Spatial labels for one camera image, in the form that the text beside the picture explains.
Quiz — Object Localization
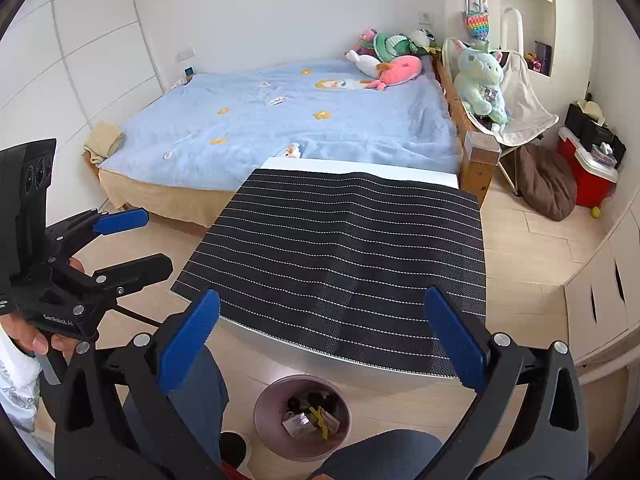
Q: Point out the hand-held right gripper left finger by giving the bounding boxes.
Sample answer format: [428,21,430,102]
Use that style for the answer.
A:
[52,287,223,480]

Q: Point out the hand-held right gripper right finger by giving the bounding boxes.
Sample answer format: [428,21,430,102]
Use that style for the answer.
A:
[422,287,596,480]

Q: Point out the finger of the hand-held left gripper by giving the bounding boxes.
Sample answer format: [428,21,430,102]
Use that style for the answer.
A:
[46,207,151,262]
[91,254,174,297]

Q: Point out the mauve round waste bin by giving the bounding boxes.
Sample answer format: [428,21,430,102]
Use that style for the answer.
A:
[253,375,352,461]

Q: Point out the white cardboard sock box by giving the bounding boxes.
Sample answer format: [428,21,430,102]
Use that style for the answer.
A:
[281,412,313,436]

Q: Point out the black socks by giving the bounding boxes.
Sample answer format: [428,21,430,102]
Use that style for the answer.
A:
[305,391,341,411]

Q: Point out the yellow plastic clip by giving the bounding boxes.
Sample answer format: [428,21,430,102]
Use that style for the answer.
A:
[308,406,331,441]

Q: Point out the person's left forearm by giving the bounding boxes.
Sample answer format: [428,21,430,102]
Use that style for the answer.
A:
[0,330,43,433]

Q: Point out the person's left hand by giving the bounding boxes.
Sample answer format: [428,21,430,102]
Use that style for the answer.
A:
[0,309,78,362]

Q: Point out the bed with tan skirt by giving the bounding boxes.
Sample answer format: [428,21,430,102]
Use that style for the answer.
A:
[97,167,241,228]

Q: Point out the folded tan cloth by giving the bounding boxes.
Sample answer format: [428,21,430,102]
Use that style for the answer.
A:
[84,120,126,165]

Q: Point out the red slipper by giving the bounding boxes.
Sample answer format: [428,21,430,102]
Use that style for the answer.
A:
[220,431,253,480]

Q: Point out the person's right leg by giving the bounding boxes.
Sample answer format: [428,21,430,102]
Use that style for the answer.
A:
[310,430,446,480]

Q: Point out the white drawer unit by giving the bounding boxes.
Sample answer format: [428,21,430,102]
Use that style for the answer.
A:
[564,200,640,386]

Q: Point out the black white-striped mat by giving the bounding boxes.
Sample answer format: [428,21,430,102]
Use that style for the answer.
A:
[171,168,488,378]

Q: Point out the brown bean bag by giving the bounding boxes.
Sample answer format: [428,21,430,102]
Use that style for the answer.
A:
[515,144,578,222]

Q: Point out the bed with blue blanket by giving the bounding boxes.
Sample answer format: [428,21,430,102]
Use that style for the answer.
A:
[97,56,463,191]

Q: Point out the white wardrobe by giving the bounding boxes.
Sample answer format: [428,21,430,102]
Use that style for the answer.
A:
[0,0,161,161]

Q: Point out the clear plastic box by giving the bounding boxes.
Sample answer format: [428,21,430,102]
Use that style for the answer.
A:
[464,131,502,161]

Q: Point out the red cooler box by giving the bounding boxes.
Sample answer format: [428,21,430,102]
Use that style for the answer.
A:
[557,127,618,209]

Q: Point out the white canvas folding chair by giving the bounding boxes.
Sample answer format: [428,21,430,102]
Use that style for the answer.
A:
[442,37,560,196]

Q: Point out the black bags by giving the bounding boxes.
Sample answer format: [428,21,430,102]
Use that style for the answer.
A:
[565,102,627,161]

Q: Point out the mint unicorn plush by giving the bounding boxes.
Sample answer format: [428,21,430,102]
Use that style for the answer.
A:
[452,40,508,133]

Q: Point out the pink whale plush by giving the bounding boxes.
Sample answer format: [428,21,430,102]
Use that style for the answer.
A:
[365,55,423,92]

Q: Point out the white seal plush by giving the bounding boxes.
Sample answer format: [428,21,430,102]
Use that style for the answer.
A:
[345,49,386,77]

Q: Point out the white and green duck plush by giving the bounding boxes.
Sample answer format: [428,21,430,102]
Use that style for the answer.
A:
[407,29,443,55]

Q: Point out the green striped plush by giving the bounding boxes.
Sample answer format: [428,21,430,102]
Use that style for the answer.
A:
[372,31,413,58]

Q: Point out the rainbow pop bag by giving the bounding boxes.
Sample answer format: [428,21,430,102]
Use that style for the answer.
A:
[466,0,491,43]

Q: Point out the black cable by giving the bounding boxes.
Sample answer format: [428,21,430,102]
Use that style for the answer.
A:
[117,305,156,326]

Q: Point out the wooden bed rail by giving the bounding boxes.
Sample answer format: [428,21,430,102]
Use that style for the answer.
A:
[432,55,501,206]

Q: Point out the white metal arch frame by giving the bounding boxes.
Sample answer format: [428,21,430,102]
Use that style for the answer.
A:
[500,7,525,56]

